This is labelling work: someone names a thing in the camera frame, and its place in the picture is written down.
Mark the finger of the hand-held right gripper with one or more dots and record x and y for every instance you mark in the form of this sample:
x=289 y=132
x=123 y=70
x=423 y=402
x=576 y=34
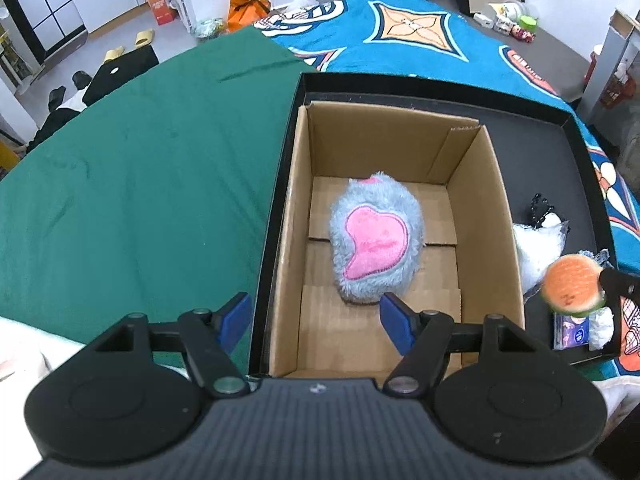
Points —
x=622 y=285

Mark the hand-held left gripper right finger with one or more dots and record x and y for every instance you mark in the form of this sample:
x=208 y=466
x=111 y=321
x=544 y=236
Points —
x=395 y=322

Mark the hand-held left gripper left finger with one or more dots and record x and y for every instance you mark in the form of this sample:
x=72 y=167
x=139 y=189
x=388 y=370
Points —
x=235 y=322

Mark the brown cardboard box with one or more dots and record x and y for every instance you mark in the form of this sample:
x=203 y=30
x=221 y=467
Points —
x=380 y=335

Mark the white tissue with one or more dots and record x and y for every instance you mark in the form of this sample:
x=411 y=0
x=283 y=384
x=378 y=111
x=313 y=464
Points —
x=602 y=327

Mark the orange plush burger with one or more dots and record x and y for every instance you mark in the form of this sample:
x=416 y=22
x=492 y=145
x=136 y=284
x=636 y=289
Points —
x=572 y=282

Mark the purple tissue packet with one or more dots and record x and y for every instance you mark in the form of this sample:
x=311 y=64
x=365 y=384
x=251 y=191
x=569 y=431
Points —
x=572 y=332

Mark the grey plush paw pink pad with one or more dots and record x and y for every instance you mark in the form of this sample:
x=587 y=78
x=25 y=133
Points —
x=375 y=240

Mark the black shallow tray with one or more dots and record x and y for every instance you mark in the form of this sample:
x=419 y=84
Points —
x=545 y=160

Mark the white fluffy stuffing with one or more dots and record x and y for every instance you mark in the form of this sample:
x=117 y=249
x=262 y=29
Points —
x=535 y=255

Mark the green blanket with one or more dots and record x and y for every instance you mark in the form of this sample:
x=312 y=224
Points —
x=140 y=185

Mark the red basket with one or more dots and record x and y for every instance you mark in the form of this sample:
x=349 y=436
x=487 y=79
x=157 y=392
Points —
x=617 y=92

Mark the white blanket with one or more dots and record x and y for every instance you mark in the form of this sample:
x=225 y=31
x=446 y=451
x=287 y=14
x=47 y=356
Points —
x=20 y=360

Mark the grey low table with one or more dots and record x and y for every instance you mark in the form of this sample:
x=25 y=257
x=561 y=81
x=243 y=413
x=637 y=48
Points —
x=550 y=60

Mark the red white snack pack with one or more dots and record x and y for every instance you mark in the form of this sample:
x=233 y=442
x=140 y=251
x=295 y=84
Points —
x=522 y=33

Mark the black clothing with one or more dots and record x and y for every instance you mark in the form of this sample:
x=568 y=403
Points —
x=57 y=117

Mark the black bag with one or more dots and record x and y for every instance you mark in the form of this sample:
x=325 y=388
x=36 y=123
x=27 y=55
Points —
x=122 y=72

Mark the green cup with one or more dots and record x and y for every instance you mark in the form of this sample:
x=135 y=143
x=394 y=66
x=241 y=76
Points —
x=528 y=23

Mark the blue printed blanket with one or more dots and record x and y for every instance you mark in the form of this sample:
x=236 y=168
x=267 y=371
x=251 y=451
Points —
x=450 y=50

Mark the black shoe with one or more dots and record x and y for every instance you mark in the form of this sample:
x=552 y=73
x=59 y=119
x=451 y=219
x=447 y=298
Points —
x=81 y=80
x=57 y=97

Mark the green plastic bag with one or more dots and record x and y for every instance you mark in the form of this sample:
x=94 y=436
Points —
x=209 y=27

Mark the small white box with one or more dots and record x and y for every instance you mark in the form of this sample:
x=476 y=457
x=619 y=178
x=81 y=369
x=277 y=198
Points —
x=483 y=19

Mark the orange bag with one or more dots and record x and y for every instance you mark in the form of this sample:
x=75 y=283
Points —
x=247 y=10

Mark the orange cardboard box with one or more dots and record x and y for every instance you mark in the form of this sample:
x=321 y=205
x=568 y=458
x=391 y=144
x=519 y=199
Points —
x=161 y=5

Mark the black framed glass door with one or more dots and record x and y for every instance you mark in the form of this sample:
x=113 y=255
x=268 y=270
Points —
x=35 y=5

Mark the yellow wooden frame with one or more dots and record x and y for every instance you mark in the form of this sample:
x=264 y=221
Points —
x=7 y=155

